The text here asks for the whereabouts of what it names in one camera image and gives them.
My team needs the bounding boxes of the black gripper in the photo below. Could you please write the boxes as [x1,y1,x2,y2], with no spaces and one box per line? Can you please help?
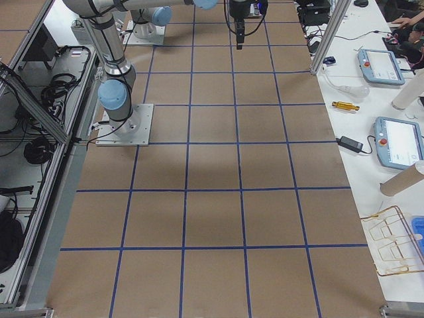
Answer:
[229,0,268,50]

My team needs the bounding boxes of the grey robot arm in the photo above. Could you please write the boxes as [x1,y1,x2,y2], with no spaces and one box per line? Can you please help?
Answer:
[124,1,268,50]
[64,1,217,140]

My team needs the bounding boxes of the small blue black box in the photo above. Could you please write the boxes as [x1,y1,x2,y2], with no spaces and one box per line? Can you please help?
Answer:
[323,56,336,65]

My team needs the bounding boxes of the white light bulb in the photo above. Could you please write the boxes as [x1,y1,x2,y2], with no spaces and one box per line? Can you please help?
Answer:
[338,85,370,99]

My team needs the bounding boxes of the upper blue teach pendant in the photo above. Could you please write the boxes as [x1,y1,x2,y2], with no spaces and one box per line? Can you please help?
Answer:
[357,49,405,86]

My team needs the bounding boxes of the blue teach pendant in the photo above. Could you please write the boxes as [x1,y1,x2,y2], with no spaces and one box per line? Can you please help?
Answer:
[357,49,405,86]
[374,117,423,170]

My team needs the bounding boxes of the black power adapter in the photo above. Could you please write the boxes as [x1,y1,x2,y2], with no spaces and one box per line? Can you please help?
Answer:
[336,136,363,153]

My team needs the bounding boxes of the lower blue teach pendant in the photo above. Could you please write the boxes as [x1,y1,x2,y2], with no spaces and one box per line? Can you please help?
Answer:
[374,117,423,170]

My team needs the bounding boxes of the lower cardboard tube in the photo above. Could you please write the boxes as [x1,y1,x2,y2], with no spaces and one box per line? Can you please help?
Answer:
[380,160,423,197]

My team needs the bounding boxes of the blue plastic tray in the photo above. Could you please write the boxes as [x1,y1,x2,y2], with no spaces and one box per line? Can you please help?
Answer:
[411,216,424,255]

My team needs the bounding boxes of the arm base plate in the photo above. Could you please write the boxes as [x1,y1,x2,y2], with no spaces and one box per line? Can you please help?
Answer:
[95,103,154,146]
[123,21,166,46]

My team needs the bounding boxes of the aluminium frame post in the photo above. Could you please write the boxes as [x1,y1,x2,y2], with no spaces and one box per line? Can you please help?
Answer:
[310,0,350,75]

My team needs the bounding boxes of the gold wire rack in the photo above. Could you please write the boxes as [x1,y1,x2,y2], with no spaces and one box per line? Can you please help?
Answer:
[360,205,423,277]

